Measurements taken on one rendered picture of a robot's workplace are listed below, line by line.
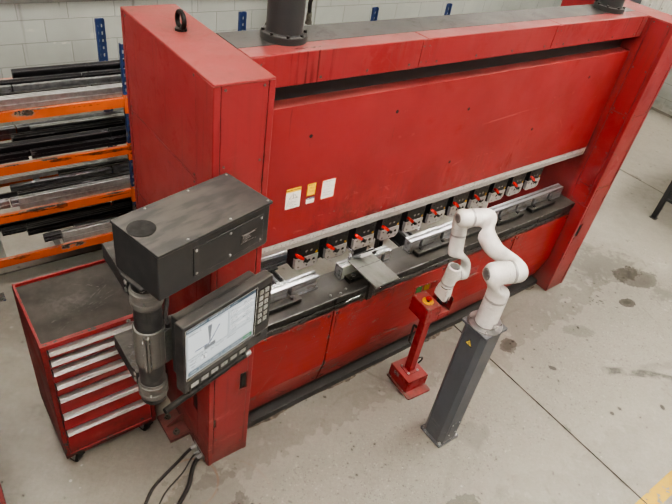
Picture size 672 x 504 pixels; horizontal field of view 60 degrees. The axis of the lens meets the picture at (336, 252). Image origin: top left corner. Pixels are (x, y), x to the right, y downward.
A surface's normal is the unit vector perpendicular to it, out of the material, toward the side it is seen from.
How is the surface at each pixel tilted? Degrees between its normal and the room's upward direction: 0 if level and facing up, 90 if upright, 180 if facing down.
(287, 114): 90
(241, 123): 90
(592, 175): 90
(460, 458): 0
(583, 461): 0
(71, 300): 0
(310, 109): 90
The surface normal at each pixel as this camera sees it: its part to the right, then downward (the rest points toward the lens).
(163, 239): 0.15, -0.78
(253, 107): 0.59, 0.56
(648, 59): -0.80, 0.27
